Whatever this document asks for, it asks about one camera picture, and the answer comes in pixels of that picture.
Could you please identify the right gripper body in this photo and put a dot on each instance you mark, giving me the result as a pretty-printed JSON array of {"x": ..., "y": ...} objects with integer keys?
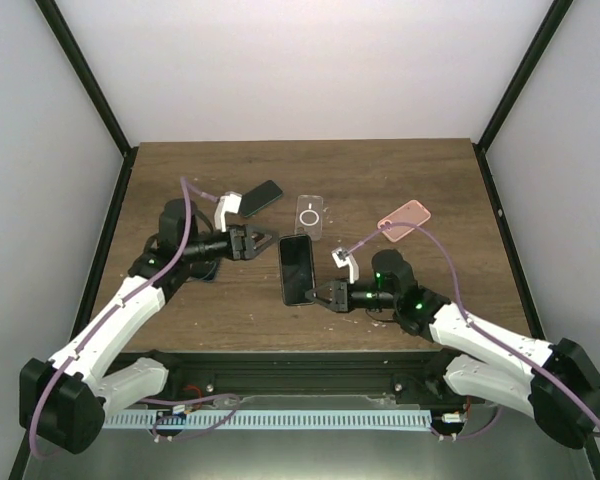
[{"x": 342, "y": 295}]

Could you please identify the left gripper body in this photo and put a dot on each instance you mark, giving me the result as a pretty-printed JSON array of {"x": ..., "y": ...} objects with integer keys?
[{"x": 237, "y": 253}]

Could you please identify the silver phone black screen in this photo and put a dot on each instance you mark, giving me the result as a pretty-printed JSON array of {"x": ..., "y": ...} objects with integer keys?
[{"x": 296, "y": 270}]

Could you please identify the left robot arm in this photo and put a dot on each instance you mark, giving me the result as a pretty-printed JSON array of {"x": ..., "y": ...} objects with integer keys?
[{"x": 67, "y": 399}]

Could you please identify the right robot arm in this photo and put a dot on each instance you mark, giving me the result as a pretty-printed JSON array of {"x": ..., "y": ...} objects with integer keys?
[{"x": 555, "y": 384}]

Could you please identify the blue-edged dark phone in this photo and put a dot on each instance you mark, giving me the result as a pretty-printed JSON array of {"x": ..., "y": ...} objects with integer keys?
[{"x": 259, "y": 198}]

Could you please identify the clear phone case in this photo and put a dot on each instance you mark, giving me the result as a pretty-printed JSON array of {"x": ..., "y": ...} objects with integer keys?
[{"x": 309, "y": 216}]

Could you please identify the pink phone case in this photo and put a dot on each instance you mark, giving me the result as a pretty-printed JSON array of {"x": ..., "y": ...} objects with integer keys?
[{"x": 400, "y": 223}]

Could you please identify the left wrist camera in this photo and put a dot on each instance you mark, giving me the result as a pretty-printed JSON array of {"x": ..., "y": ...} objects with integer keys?
[{"x": 229, "y": 203}]

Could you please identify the black aluminium frame rail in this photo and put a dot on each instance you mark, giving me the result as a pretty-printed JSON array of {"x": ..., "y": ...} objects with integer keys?
[{"x": 408, "y": 376}]

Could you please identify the white slotted cable duct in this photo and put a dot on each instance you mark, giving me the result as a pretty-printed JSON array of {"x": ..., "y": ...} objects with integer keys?
[{"x": 384, "y": 420}]

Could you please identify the left black frame post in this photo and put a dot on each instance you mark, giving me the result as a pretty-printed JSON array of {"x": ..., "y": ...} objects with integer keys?
[{"x": 72, "y": 51}]

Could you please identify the black frame post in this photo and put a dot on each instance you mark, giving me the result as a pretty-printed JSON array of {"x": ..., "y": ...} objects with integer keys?
[
  {"x": 72, "y": 51},
  {"x": 542, "y": 38}
]

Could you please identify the right black frame post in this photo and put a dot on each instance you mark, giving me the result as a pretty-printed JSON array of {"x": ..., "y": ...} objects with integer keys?
[{"x": 542, "y": 38}]

